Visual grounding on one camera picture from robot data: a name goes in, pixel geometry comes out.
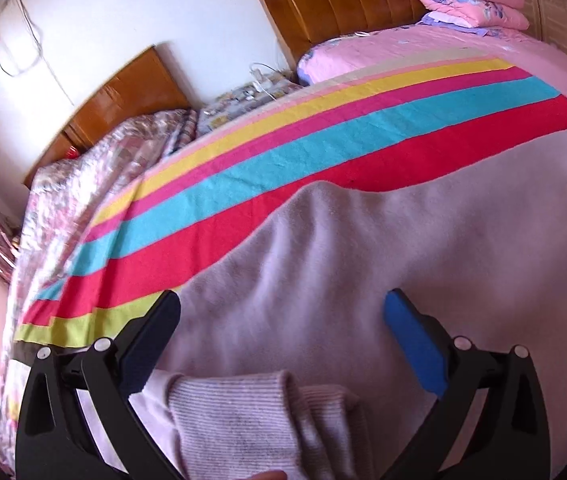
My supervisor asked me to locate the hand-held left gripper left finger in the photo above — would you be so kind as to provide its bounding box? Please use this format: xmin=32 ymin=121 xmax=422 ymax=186
xmin=14 ymin=290 xmax=182 ymax=480

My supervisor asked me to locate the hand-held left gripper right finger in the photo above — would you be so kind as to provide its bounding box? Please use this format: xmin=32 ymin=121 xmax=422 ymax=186
xmin=383 ymin=287 xmax=551 ymax=480

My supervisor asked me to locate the lilac sweatshirt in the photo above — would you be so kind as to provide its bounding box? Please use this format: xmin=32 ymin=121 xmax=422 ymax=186
xmin=76 ymin=127 xmax=567 ymax=480

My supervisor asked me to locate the pink floral quilt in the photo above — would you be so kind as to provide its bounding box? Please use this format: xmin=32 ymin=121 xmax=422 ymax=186
xmin=0 ymin=109 xmax=199 ymax=476

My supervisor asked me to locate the striped colourful blanket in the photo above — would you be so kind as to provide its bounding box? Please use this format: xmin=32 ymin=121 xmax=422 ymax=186
xmin=1 ymin=47 xmax=567 ymax=363

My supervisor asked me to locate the plaid pillow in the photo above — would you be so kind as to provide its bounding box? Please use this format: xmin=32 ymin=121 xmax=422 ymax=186
xmin=164 ymin=109 xmax=199 ymax=157

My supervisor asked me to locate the plain wooden headboard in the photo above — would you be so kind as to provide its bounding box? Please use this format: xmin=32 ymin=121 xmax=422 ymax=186
xmin=24 ymin=45 xmax=194 ymax=188

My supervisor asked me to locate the nightstand with printed cover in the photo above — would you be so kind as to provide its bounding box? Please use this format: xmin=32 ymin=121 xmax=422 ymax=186
xmin=198 ymin=72 xmax=304 ymax=136

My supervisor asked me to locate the white power strip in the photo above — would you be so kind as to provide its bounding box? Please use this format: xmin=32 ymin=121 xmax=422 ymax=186
xmin=248 ymin=62 xmax=278 ymax=95

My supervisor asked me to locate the pink bed sheet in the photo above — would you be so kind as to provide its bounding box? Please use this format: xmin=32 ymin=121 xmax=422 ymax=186
xmin=297 ymin=22 xmax=567 ymax=128

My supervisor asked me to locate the panelled wooden headboard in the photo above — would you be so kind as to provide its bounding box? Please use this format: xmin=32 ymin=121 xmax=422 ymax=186
xmin=245 ymin=0 xmax=431 ymax=71

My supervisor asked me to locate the wall cable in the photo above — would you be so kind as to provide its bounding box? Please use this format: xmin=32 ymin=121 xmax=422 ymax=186
xmin=0 ymin=0 xmax=74 ymax=106

